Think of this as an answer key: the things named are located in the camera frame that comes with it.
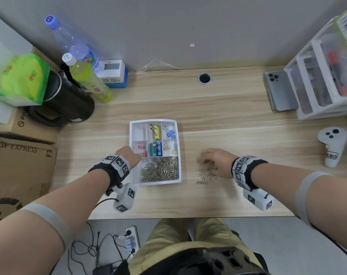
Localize person's right hand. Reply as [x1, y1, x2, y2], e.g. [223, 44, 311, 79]
[201, 148, 239, 179]

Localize person's left hand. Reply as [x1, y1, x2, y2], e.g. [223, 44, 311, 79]
[115, 146, 142, 170]

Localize white compartment tray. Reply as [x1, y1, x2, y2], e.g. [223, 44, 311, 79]
[129, 119, 182, 186]

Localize pile of silver paper clips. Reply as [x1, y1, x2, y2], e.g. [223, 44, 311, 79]
[138, 155, 219, 185]

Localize large yellow binder clip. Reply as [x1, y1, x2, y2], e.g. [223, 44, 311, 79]
[149, 123, 162, 141]

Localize small blue binder clip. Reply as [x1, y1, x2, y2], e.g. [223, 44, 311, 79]
[162, 126, 177, 141]

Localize person's left forearm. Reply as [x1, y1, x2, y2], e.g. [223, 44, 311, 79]
[0, 168, 111, 275]

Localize person's right forearm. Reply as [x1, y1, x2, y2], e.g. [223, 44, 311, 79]
[251, 163, 347, 257]

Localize white and blue small box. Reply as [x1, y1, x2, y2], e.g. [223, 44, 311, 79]
[98, 59, 129, 89]

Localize person's khaki trousers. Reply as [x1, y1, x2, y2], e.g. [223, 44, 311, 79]
[127, 217, 263, 275]

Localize small cardboard box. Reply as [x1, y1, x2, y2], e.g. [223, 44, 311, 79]
[0, 47, 61, 145]

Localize large printed cardboard box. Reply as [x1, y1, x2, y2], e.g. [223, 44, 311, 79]
[0, 136, 57, 226]

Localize black left wristband with markers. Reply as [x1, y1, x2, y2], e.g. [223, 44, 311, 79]
[87, 154, 131, 197]

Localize black wristband with markers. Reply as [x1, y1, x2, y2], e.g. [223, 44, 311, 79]
[87, 154, 131, 197]
[231, 156, 269, 192]

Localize black right wristband with markers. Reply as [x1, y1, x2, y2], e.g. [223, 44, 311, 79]
[231, 156, 269, 192]

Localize white power strip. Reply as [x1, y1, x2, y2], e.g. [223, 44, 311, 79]
[123, 225, 140, 256]

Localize black kettle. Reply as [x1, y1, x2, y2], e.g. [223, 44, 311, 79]
[27, 70, 95, 128]

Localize yellow drink bottle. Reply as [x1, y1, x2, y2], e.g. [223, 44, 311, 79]
[62, 53, 113, 104]

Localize grey smartphone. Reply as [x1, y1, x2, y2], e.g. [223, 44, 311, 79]
[264, 70, 300, 112]

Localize clear plastic film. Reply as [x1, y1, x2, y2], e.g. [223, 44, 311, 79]
[135, 60, 182, 73]

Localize white handheld controller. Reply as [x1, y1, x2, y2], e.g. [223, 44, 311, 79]
[317, 127, 347, 169]

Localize black power adapter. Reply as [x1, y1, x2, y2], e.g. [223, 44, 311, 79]
[92, 263, 114, 275]

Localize white drawer organizer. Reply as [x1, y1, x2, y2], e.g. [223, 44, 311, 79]
[283, 17, 347, 121]

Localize clear purple-capped water bottle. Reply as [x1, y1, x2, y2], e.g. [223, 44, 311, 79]
[44, 15, 106, 74]

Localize green tissue pack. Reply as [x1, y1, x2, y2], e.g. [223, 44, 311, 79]
[0, 53, 52, 107]

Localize white flat carton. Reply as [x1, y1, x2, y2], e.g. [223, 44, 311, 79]
[0, 11, 34, 125]

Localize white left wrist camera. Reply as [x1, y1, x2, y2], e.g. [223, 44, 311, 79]
[113, 183, 137, 214]

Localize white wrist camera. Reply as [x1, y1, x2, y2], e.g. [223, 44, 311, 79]
[113, 183, 137, 214]
[243, 188, 275, 212]

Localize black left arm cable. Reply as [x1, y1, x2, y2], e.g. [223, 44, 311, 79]
[93, 198, 120, 210]

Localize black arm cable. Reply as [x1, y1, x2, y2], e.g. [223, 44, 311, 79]
[93, 198, 120, 210]
[258, 192, 347, 259]

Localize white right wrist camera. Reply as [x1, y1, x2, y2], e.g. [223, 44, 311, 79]
[243, 188, 275, 212]

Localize round desk cable grommet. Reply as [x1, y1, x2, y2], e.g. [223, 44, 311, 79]
[197, 72, 213, 86]

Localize black floor cables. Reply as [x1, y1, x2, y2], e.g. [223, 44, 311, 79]
[67, 222, 135, 275]

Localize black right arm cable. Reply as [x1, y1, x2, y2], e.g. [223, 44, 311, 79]
[258, 192, 347, 259]

